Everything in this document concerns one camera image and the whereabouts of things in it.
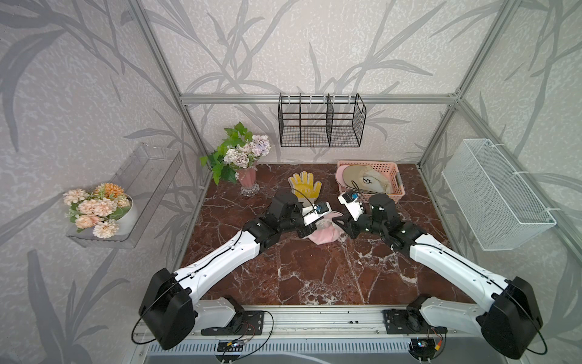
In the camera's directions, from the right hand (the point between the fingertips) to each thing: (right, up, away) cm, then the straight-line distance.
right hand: (336, 215), depth 78 cm
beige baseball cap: (+19, +14, +30) cm, 38 cm away
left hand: (-6, +1, -2) cm, 6 cm away
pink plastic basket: (+33, +18, +35) cm, 51 cm away
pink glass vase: (-36, +13, +20) cm, 43 cm away
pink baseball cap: (-1, -8, +13) cm, 15 cm away
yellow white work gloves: (-12, +10, +33) cm, 36 cm away
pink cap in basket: (+5, +14, +27) cm, 31 cm away
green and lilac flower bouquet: (-36, +24, +6) cm, 43 cm away
